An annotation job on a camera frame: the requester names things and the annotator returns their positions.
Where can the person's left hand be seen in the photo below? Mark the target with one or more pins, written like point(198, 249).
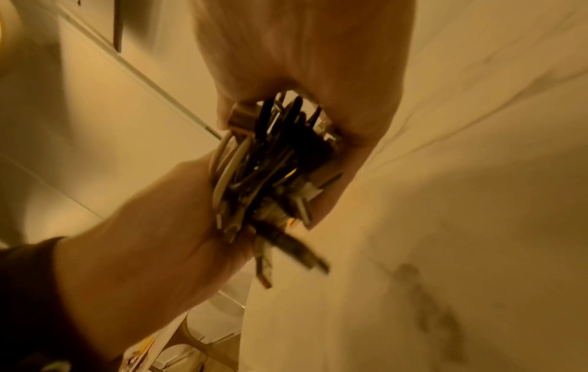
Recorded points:
point(161, 254)

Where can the person's right hand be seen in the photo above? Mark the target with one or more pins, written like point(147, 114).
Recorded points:
point(321, 47)

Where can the black left wristband with markers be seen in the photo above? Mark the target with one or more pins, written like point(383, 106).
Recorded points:
point(32, 308)

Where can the white marble table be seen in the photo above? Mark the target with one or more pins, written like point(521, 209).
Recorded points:
point(459, 181)

